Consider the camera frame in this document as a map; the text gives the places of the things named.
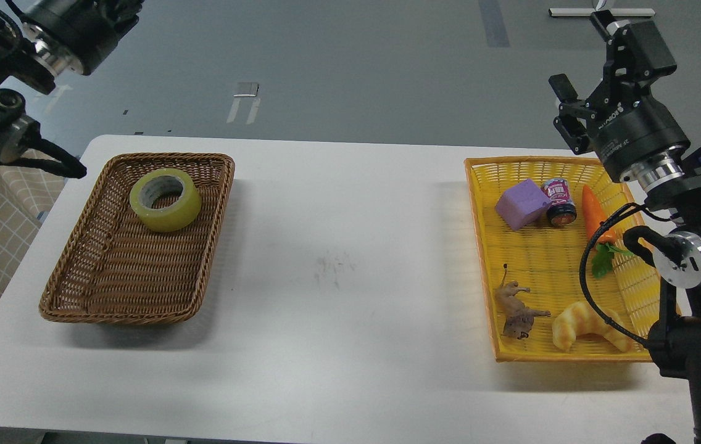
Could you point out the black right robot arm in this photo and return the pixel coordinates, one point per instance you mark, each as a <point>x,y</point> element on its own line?
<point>671,181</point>

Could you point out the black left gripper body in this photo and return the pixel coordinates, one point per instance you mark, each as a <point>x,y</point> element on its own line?
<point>77,36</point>

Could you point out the brown toy animal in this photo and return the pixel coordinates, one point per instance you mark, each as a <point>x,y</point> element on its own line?
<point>519,318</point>

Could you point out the brown wicker basket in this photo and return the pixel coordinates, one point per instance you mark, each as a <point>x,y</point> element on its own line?
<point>114,270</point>

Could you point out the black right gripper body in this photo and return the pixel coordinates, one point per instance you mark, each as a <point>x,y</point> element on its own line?
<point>629,130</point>

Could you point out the small pink can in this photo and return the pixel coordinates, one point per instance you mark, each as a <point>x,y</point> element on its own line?
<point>562,210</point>

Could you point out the yellow tape roll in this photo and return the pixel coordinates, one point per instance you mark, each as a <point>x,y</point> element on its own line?
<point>165,200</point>

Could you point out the orange toy carrot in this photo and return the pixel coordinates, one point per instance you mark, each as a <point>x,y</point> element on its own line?
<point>605,246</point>

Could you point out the yellow plastic basket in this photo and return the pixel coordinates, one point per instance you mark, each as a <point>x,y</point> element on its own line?
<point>539,256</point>

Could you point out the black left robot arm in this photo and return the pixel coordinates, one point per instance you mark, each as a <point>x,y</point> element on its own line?
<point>21,143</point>

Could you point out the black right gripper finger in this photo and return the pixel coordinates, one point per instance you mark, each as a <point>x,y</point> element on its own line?
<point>637,55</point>
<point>575,115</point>

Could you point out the toy croissant bread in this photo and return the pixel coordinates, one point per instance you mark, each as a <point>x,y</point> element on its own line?
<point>579,318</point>

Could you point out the purple foam block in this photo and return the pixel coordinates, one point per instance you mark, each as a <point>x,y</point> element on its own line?
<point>522,204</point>

